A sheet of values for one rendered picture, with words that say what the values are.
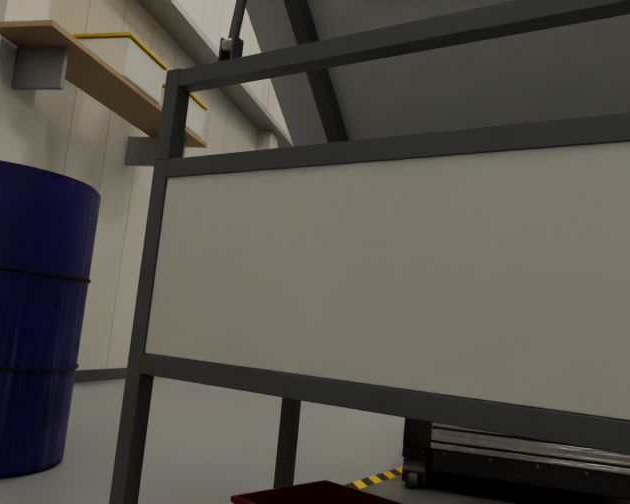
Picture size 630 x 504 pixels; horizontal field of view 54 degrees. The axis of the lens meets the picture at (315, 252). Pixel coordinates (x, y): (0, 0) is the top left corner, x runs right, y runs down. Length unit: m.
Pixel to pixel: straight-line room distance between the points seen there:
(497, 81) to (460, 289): 0.66
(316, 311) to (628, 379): 0.47
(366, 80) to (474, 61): 0.27
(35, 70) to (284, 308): 2.72
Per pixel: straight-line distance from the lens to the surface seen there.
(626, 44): 1.41
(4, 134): 3.59
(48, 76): 3.53
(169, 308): 1.24
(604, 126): 0.93
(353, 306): 0.99
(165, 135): 1.35
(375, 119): 1.60
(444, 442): 2.15
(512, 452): 2.16
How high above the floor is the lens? 0.47
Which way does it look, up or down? 8 degrees up
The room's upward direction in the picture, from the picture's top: 5 degrees clockwise
